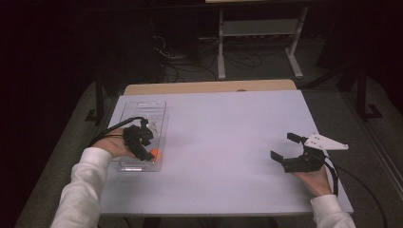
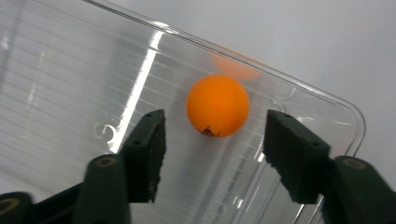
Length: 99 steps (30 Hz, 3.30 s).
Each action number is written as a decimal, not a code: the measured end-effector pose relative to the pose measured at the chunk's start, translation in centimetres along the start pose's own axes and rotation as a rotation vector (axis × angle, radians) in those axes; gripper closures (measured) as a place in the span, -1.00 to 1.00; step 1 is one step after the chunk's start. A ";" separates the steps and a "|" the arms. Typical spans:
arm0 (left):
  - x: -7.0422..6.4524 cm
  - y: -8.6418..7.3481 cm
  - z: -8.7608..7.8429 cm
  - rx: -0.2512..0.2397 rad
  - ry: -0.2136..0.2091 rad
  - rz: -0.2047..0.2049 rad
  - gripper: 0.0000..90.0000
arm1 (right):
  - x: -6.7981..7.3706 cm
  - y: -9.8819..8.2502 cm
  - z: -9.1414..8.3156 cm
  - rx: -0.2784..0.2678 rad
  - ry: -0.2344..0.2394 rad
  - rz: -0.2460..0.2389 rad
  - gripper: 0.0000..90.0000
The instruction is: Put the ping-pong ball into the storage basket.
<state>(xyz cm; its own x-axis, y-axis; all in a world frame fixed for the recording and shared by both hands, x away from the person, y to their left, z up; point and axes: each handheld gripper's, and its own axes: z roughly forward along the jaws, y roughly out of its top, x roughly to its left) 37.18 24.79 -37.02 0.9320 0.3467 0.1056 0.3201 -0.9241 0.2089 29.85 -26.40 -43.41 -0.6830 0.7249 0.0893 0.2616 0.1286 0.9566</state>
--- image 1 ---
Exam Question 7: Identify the person's left hand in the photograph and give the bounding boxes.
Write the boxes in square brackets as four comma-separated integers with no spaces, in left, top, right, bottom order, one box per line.
[91,127,139,160]

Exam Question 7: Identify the wooden table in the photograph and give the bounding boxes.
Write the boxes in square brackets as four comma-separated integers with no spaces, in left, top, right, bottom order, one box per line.
[123,79,297,97]

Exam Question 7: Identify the clear plastic container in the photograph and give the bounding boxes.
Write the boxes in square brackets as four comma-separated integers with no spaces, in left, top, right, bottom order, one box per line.
[115,100,169,173]

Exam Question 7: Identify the black floor cables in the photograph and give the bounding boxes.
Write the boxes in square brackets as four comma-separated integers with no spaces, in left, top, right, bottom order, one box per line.
[151,33,264,84]

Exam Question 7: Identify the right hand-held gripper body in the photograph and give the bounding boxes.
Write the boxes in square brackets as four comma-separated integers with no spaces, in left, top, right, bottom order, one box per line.
[280,132,350,174]

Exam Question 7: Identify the black metal stand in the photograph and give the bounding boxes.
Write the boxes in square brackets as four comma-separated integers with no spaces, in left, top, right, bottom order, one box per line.
[355,61,384,122]
[85,70,107,125]

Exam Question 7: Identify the orange ball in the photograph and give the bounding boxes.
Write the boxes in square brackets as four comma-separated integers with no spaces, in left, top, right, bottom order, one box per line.
[149,148,163,162]

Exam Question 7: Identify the white metal desk frame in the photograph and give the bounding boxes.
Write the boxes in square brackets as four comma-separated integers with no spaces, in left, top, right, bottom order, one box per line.
[217,5,310,81]

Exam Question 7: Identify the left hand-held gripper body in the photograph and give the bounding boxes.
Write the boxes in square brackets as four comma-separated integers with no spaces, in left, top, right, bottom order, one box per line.
[122,118,150,150]

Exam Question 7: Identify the person's right hand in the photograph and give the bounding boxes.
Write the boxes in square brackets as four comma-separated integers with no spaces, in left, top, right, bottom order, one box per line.
[292,167,335,200]

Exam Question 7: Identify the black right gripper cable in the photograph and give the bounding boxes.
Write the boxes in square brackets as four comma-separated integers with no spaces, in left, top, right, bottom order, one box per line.
[323,155,389,228]

